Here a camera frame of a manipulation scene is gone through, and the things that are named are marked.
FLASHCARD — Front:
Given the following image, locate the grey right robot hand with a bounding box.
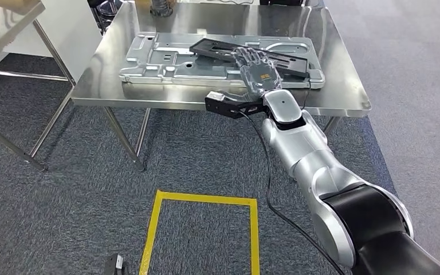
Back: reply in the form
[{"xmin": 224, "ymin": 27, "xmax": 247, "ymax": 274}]
[{"xmin": 219, "ymin": 47, "xmax": 282, "ymax": 104}]

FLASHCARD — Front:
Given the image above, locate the long black plastic part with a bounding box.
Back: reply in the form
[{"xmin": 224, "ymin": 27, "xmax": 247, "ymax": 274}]
[{"xmin": 188, "ymin": 38, "xmax": 310, "ymax": 80}]

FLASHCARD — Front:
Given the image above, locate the stainless steel workbench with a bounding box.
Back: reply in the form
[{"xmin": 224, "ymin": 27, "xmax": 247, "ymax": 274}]
[{"xmin": 70, "ymin": 0, "xmax": 372, "ymax": 172}]

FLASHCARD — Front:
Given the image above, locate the stamped sheet metal panel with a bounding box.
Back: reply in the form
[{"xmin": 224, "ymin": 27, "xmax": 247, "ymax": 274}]
[{"xmin": 119, "ymin": 31, "xmax": 326, "ymax": 90}]

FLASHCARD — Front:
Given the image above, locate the yellow floor tape square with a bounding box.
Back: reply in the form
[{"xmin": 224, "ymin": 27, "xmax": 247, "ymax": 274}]
[{"xmin": 139, "ymin": 190, "xmax": 261, "ymax": 275}]

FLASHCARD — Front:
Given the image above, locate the black stool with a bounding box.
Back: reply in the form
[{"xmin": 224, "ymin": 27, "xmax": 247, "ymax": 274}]
[{"xmin": 87, "ymin": 0, "xmax": 124, "ymax": 35}]

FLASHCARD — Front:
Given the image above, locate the white board panel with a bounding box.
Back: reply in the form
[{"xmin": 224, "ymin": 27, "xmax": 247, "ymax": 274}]
[{"xmin": 0, "ymin": 0, "xmax": 103, "ymax": 83}]

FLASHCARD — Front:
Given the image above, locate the flat cardboard box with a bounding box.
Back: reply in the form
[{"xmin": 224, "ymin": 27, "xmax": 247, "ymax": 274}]
[{"xmin": 0, "ymin": 0, "xmax": 43, "ymax": 16}]

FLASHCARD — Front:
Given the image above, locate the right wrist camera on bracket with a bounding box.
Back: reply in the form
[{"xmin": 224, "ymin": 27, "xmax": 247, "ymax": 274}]
[{"xmin": 205, "ymin": 91, "xmax": 271, "ymax": 120}]

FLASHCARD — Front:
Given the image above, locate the black camera cable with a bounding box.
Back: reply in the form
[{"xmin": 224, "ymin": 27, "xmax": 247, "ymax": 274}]
[{"xmin": 239, "ymin": 110, "xmax": 346, "ymax": 275}]

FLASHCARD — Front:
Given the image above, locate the grey ribbed hose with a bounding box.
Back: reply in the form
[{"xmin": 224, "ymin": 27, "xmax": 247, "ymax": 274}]
[{"xmin": 150, "ymin": 0, "xmax": 175, "ymax": 18}]

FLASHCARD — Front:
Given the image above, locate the steel frame table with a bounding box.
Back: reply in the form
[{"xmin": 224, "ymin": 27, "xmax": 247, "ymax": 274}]
[{"xmin": 0, "ymin": 0, "xmax": 77, "ymax": 172}]

